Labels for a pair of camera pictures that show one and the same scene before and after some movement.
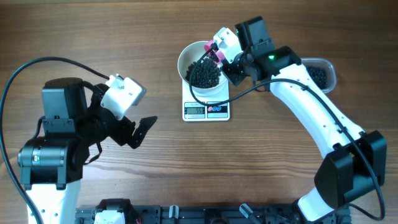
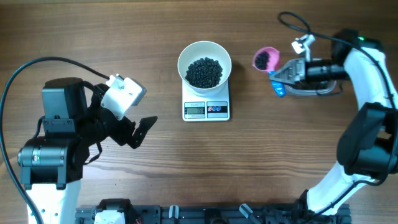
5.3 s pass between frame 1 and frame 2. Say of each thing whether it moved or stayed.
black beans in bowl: stayed
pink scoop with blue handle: moved
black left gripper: stayed
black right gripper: moved
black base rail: stayed
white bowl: stayed
